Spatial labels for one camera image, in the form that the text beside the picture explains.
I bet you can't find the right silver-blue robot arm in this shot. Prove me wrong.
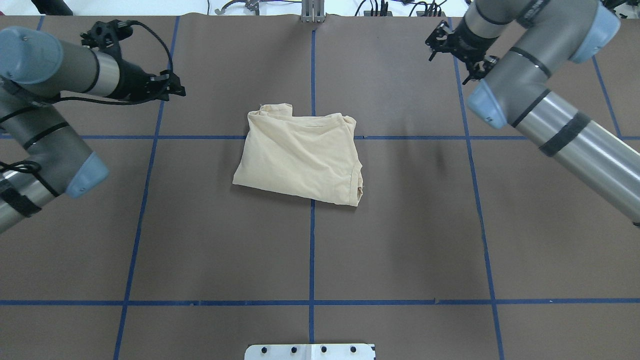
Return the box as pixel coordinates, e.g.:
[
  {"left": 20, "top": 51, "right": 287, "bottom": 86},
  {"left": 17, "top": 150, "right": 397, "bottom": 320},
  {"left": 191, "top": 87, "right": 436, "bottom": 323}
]
[{"left": 451, "top": 0, "right": 640, "bottom": 226}]

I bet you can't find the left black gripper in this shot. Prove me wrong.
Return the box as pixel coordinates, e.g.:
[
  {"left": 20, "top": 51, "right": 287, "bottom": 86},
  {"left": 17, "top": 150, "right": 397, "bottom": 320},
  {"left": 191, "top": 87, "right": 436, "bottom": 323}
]
[{"left": 107, "top": 60, "right": 186, "bottom": 102}]

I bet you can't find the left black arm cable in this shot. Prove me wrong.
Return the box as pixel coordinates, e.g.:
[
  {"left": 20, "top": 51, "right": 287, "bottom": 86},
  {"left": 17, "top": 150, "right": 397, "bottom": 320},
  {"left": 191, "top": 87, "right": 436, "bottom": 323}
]
[{"left": 55, "top": 20, "right": 176, "bottom": 107}]

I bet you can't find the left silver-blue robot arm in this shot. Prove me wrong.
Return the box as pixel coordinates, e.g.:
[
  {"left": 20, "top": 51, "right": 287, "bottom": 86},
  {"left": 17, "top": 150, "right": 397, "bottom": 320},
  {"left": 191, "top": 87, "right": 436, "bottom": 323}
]
[{"left": 0, "top": 19, "right": 186, "bottom": 231}]

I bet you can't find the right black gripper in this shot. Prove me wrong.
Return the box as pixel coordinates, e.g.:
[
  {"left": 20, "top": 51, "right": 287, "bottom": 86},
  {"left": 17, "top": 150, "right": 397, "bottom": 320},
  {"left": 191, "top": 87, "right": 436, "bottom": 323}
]
[{"left": 447, "top": 18, "right": 498, "bottom": 64}]

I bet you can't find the cream long-sleeve printed shirt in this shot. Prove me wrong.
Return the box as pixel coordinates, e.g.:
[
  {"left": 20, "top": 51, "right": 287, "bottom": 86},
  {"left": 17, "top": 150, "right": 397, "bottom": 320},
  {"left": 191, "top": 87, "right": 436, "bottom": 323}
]
[{"left": 232, "top": 104, "right": 364, "bottom": 207}]

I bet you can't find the aluminium frame post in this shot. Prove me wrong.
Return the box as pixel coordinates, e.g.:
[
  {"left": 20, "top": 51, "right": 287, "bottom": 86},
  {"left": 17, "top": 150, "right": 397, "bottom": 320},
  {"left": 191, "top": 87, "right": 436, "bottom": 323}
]
[{"left": 301, "top": 0, "right": 326, "bottom": 23}]

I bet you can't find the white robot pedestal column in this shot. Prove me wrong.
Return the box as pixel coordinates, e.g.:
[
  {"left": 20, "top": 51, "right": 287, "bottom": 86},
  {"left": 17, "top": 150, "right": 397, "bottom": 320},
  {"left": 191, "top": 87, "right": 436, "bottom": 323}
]
[{"left": 244, "top": 342, "right": 377, "bottom": 360}]

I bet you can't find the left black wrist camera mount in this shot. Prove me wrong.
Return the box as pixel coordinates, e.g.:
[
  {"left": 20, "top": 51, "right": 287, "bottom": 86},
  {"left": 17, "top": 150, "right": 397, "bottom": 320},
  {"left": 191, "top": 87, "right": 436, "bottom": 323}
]
[{"left": 80, "top": 19, "right": 134, "bottom": 60}]

